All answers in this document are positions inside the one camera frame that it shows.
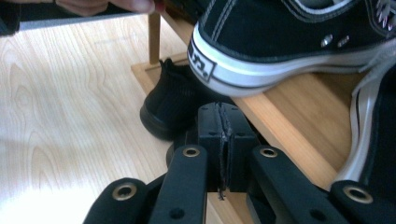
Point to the black shoe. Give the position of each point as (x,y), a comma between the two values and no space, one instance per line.
(174,99)

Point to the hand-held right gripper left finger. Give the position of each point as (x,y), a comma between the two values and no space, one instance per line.
(211,140)

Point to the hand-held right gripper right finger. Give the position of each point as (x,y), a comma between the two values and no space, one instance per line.
(241,140)

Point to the wooden shoe rack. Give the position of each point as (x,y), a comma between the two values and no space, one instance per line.
(295,124)

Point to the black white canvas sneaker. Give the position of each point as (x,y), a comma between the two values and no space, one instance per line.
(379,124)
(274,31)

